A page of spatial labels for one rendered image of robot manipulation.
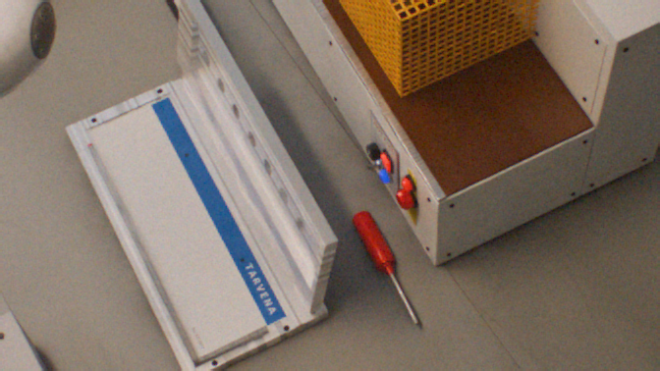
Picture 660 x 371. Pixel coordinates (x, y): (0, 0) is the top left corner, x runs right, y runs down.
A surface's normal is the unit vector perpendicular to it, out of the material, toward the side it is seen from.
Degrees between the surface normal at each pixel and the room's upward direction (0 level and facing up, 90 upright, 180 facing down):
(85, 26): 0
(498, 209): 90
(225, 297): 0
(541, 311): 0
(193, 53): 90
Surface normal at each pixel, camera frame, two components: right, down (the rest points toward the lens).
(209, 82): -0.88, 0.32
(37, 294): -0.05, -0.48
